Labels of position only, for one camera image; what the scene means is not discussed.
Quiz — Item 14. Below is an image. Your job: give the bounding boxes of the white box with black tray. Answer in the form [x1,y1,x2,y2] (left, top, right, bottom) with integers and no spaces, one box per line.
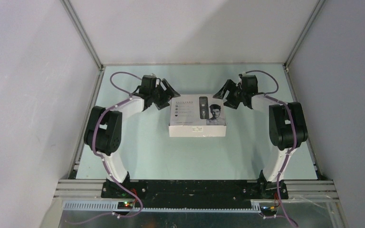
[169,95,227,137]

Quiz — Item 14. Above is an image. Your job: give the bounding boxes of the left aluminium corner post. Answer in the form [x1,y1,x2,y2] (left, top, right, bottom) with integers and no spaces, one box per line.
[60,0,103,70]

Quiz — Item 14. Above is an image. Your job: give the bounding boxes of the right aluminium corner post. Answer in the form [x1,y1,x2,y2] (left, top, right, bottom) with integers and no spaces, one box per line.
[284,0,326,69]

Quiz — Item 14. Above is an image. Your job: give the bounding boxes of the left controller board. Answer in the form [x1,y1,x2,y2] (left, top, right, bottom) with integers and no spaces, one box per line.
[117,201,134,210]

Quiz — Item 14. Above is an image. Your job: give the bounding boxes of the right controller board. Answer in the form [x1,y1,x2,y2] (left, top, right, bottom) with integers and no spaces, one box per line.
[260,206,279,217]

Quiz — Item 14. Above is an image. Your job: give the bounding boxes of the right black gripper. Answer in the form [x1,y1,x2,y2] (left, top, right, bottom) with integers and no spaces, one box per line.
[213,79,246,109]

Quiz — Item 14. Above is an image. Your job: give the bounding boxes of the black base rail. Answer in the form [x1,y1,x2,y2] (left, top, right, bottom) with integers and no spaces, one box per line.
[101,180,288,209]

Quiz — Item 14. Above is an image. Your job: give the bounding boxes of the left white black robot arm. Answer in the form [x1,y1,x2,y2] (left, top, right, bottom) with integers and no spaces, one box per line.
[84,75,180,198]

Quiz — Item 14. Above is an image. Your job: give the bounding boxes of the aluminium corner post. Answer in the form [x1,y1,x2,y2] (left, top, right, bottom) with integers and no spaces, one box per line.
[284,0,326,69]
[60,0,103,70]

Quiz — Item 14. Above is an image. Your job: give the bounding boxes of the controller board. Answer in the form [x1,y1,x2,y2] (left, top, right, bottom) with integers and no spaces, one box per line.
[260,206,279,217]
[117,201,134,210]

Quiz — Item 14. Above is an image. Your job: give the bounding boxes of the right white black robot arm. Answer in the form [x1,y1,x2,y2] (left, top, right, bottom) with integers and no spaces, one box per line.
[213,74,308,199]

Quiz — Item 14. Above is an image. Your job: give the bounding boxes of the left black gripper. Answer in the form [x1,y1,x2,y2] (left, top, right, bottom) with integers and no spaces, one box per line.
[150,79,180,110]

